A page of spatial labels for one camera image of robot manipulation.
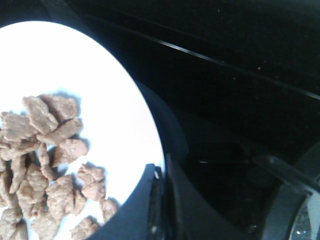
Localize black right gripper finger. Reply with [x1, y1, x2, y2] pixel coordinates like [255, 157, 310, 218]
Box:
[90, 163, 251, 240]

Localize brown meat pieces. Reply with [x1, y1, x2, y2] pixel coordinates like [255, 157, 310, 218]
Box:
[0, 94, 118, 240]

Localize light blue plate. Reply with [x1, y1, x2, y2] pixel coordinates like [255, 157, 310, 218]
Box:
[0, 21, 164, 207]

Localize black glass cooktop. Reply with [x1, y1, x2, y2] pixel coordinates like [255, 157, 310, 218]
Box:
[41, 0, 320, 240]

